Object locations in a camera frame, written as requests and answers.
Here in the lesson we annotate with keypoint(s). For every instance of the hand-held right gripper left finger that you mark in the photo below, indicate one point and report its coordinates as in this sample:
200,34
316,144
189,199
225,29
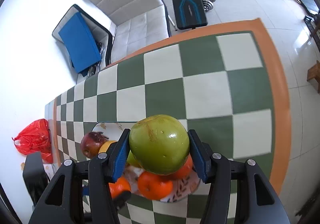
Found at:
120,157

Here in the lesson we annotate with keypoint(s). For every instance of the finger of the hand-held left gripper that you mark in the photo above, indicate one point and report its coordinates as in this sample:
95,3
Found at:
86,190
122,198

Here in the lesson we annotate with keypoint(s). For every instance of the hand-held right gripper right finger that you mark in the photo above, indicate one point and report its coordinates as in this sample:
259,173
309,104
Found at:
199,157

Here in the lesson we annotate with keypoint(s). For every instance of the green apple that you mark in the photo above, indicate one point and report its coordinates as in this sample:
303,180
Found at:
132,160
158,144

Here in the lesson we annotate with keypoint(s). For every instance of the orange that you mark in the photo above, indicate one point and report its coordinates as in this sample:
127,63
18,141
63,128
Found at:
120,185
155,185

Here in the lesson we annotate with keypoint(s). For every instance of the large dark red apple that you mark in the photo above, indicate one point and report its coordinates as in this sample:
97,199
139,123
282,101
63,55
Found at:
92,143

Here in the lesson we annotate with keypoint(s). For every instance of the floral oval plate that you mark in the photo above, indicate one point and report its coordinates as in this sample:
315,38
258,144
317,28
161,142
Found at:
181,187

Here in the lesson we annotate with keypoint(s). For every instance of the red plastic bag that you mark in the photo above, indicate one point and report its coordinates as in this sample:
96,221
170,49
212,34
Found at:
33,140

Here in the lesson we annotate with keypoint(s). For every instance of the green white checkered tablecloth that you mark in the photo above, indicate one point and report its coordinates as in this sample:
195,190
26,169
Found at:
205,94

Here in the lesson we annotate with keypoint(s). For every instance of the blue folded mat chair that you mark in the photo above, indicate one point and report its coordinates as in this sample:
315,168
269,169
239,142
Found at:
78,39

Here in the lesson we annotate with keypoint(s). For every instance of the small wooden stool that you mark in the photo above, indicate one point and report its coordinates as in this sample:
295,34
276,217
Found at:
314,76

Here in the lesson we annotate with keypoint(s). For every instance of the beige padded chair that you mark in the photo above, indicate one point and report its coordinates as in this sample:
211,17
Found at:
135,7

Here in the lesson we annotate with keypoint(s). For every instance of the small metal dumbbell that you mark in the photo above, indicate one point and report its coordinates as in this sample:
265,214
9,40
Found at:
208,2

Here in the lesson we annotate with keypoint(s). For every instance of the black blue weight bench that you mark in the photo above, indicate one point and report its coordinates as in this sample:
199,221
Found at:
187,2

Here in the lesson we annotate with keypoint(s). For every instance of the black perforated board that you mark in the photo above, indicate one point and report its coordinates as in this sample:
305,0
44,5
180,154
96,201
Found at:
310,23

